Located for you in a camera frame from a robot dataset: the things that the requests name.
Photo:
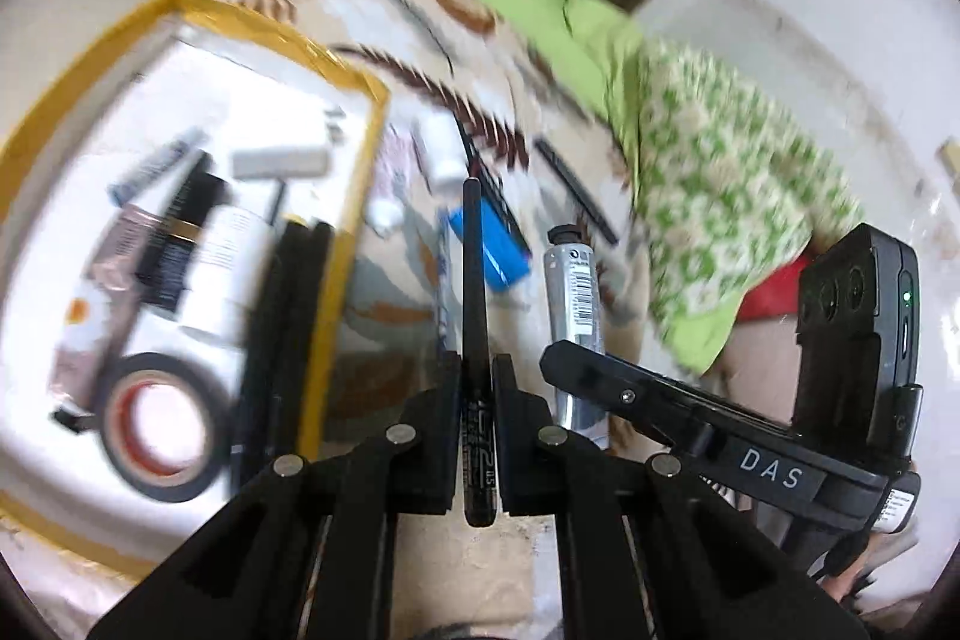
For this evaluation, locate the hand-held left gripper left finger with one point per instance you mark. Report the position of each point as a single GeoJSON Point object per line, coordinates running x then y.
{"type": "Point", "coordinates": [439, 445]}

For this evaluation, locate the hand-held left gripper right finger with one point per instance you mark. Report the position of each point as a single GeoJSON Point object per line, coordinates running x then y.
{"type": "Point", "coordinates": [514, 452]}

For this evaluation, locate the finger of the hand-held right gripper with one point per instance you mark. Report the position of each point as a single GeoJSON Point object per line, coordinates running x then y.
{"type": "Point", "coordinates": [622, 396]}

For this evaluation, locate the silver tube with black cap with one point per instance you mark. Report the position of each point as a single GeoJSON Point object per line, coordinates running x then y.
{"type": "Point", "coordinates": [576, 310]}

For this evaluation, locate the black tapered eyeliner pen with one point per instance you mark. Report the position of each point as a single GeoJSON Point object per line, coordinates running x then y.
{"type": "Point", "coordinates": [476, 310]}

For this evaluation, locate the small white bottle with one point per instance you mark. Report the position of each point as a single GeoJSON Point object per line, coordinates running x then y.
{"type": "Point", "coordinates": [225, 280]}

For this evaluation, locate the white charger adapter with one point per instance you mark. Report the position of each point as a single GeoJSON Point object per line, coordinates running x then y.
{"type": "Point", "coordinates": [281, 160]}

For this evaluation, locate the black mascara with gold band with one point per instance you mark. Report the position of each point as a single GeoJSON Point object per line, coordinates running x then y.
{"type": "Point", "coordinates": [180, 235]}

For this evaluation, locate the white tray with yellow tape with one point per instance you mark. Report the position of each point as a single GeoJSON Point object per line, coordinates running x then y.
{"type": "Point", "coordinates": [60, 175]}

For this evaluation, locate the red cloth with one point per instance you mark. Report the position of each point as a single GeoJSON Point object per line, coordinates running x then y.
{"type": "Point", "coordinates": [772, 295]}

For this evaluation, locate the leaf print blanket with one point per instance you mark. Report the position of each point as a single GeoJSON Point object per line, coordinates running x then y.
{"type": "Point", "coordinates": [405, 325]}

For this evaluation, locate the clear pen with blue print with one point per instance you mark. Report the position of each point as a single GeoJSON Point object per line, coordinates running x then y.
{"type": "Point", "coordinates": [444, 287]}

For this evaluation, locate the green patterned cloth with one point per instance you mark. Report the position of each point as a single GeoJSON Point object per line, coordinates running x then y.
{"type": "Point", "coordinates": [720, 183]}

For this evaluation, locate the slim black stick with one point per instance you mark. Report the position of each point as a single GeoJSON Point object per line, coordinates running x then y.
{"type": "Point", "coordinates": [577, 190]}

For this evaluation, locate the black marker with yellow ends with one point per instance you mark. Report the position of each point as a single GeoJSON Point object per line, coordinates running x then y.
{"type": "Point", "coordinates": [262, 325]}

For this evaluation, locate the thin black pen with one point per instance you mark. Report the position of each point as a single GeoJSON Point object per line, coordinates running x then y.
{"type": "Point", "coordinates": [495, 190]}

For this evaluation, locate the white tube with pink print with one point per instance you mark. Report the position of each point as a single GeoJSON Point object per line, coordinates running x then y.
{"type": "Point", "coordinates": [390, 183]}

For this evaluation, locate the large white bottle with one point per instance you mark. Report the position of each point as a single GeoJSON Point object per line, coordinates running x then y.
{"type": "Point", "coordinates": [442, 149]}

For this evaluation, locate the black tape roll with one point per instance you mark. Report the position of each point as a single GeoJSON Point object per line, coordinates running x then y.
{"type": "Point", "coordinates": [124, 456]}

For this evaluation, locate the pink brown cream tube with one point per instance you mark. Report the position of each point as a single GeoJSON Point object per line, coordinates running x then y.
{"type": "Point", "coordinates": [97, 302]}

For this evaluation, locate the light green cloth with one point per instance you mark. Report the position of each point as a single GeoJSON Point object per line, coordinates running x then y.
{"type": "Point", "coordinates": [570, 18]}

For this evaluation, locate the blue grey stick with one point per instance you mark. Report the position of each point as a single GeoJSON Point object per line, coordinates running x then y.
{"type": "Point", "coordinates": [154, 168]}

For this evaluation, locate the wall switch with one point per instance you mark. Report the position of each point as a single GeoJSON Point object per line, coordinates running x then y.
{"type": "Point", "coordinates": [951, 160]}

